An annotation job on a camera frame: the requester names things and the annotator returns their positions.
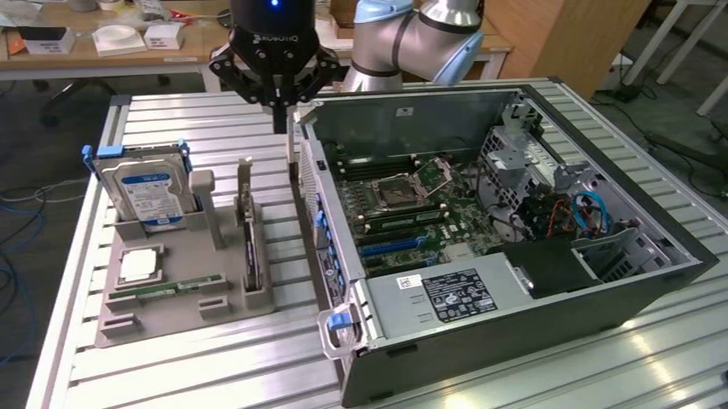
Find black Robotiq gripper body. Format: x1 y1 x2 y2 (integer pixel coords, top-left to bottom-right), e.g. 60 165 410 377
225 0 320 89

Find slim green graphics card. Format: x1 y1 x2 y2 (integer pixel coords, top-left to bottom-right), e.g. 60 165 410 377
233 156 268 296

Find white papers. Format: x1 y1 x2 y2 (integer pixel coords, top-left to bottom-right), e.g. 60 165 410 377
332 25 356 51

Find brown cardboard box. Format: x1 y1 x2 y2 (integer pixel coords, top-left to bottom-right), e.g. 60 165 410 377
328 0 359 29

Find small white labelled box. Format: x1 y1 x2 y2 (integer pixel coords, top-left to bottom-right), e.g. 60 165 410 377
142 23 187 51

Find white square block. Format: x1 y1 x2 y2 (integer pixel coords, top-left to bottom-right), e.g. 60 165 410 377
90 24 149 57

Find wooden desk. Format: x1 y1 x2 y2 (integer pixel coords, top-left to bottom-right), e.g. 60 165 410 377
0 0 513 82

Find open socket cover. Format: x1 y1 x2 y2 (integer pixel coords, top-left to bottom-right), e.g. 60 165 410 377
414 155 459 191

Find hard disk in blue caddy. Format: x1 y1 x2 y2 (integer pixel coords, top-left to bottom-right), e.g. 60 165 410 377
80 138 200 233

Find white box with black lid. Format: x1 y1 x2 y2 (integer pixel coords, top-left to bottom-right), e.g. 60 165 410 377
16 26 76 55

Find RAM stick with white labels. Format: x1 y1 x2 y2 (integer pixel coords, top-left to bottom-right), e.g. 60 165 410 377
363 210 450 233

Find metal disk bay cage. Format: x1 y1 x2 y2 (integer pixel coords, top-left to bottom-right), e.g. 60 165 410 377
476 101 603 214

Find green motherboard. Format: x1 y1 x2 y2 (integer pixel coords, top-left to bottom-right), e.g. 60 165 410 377
323 142 507 278

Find blue expansion slot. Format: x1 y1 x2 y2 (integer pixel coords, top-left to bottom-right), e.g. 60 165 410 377
358 238 426 258

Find grey parts rack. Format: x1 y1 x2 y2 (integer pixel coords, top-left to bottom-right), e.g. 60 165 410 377
93 168 279 349

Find wooden cabinet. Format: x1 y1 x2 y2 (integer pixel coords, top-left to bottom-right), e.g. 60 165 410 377
476 0 653 99

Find silver CPU chip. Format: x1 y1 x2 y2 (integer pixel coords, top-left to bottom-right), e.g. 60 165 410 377
117 249 165 285

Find green RAM stick, bare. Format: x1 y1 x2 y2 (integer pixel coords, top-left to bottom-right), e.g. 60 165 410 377
106 274 223 299

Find black floor adapter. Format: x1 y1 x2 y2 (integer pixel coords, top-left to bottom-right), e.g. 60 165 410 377
610 83 643 103

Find grey power supply unit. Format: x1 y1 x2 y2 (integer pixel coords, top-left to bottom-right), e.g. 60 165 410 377
363 253 533 340

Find black plastic shroud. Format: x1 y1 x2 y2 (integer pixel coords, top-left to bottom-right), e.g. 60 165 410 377
502 238 603 299

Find open black PC case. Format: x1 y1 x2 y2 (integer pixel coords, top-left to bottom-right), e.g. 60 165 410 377
283 83 721 408

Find white floor cable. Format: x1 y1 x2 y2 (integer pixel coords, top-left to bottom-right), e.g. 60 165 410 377
0 178 86 204

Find orange wire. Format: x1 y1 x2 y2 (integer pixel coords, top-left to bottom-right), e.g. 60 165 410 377
545 199 570 238

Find white table frame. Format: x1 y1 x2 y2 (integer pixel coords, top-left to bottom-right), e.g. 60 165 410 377
622 0 728 116

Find blue wire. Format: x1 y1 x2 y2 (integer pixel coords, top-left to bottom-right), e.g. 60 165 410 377
570 190 613 235

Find blue floor cable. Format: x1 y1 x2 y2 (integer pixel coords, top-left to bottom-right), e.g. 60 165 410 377
0 204 46 367

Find grey disk bay bracket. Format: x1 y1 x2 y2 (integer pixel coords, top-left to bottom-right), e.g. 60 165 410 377
570 228 671 285

